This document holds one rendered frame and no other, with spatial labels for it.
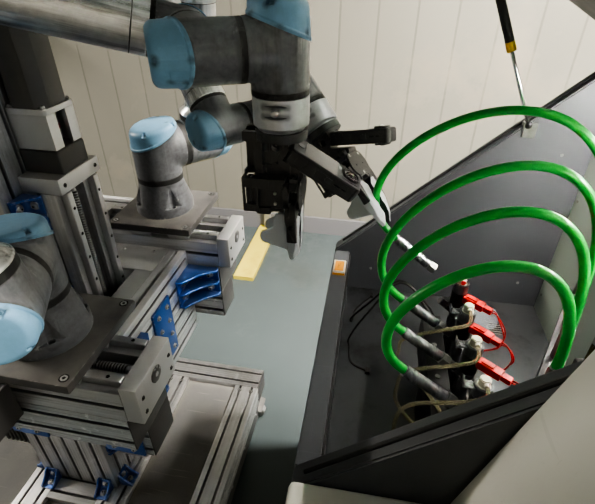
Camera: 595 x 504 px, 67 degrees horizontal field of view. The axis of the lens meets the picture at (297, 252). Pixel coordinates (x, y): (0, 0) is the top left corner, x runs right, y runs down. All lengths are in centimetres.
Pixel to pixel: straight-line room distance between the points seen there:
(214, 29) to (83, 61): 275
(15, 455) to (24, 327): 125
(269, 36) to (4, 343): 51
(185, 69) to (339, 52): 218
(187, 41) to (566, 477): 57
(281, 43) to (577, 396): 48
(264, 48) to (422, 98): 222
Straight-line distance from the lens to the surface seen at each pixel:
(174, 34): 55
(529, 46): 276
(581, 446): 51
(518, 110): 77
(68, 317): 87
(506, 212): 62
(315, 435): 80
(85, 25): 67
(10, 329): 68
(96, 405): 92
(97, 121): 337
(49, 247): 82
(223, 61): 55
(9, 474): 187
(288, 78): 57
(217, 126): 85
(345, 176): 63
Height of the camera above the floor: 161
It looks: 34 degrees down
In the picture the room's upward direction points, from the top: straight up
